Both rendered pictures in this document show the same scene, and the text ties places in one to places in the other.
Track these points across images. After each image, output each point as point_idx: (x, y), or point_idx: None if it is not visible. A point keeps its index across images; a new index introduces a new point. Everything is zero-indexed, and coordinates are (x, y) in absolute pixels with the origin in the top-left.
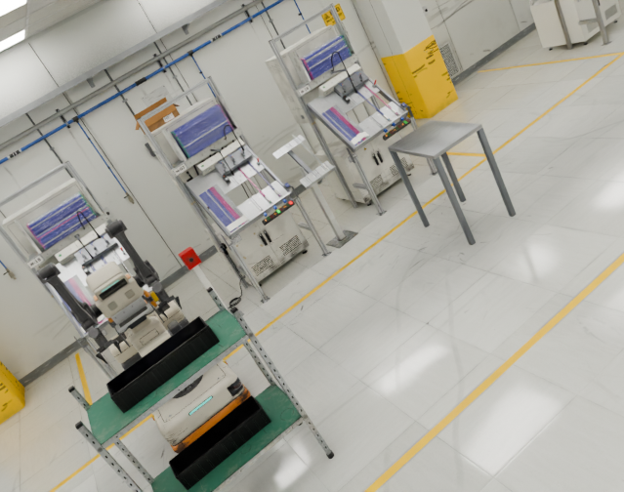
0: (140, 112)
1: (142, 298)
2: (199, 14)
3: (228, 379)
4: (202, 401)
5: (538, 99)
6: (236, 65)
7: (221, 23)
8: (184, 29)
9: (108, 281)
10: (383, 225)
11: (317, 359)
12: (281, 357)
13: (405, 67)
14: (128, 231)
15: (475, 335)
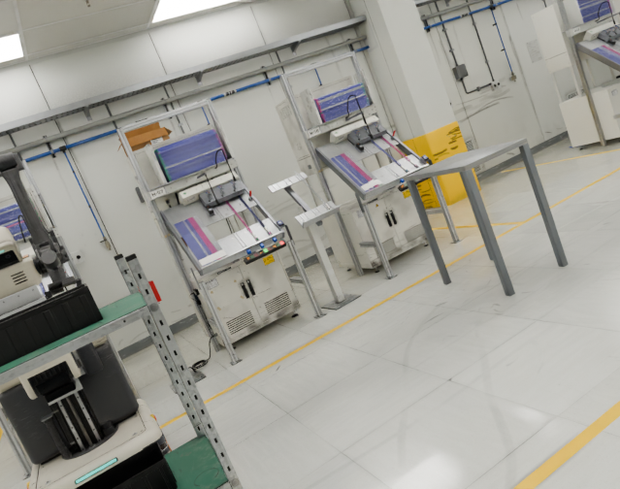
0: (126, 133)
1: (36, 286)
2: (214, 64)
3: (146, 435)
4: (100, 465)
5: (575, 179)
6: (247, 124)
7: (237, 80)
8: (197, 80)
9: None
10: (392, 287)
11: (284, 425)
12: (237, 423)
13: (426, 149)
14: (98, 282)
15: (527, 392)
